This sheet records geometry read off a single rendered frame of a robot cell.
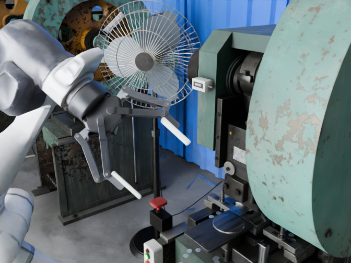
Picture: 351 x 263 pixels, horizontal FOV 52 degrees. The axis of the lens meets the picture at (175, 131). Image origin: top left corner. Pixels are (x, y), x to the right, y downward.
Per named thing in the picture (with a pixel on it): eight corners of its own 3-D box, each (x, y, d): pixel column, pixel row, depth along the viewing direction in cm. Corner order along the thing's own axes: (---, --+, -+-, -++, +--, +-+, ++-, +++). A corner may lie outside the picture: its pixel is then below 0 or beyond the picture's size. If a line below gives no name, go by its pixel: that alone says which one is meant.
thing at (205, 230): (207, 280, 131) (208, 250, 126) (183, 259, 142) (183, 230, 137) (252, 251, 146) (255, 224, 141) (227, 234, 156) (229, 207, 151)
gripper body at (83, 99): (98, 82, 72) (132, 114, 72) (68, 112, 71) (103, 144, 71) (94, 72, 65) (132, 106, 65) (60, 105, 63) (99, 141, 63)
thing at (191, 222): (267, 287, 129) (269, 274, 127) (187, 227, 162) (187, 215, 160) (315, 252, 146) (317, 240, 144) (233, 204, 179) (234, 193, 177)
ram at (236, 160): (244, 208, 132) (250, 133, 121) (215, 191, 143) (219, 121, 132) (274, 193, 142) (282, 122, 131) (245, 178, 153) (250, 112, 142)
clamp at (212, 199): (229, 220, 156) (230, 200, 152) (202, 203, 168) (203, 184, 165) (238, 215, 160) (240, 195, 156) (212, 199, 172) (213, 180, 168)
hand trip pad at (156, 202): (156, 220, 159) (155, 206, 156) (148, 214, 164) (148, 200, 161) (168, 215, 163) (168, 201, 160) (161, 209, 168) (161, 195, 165)
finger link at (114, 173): (113, 170, 65) (110, 173, 65) (142, 196, 65) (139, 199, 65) (114, 170, 68) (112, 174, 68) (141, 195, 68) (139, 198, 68)
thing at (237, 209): (255, 235, 142) (256, 225, 140) (227, 217, 153) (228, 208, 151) (269, 226, 147) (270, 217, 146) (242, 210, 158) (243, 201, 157)
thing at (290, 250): (296, 264, 131) (300, 241, 128) (259, 240, 144) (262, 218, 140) (305, 257, 135) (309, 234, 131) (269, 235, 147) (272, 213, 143)
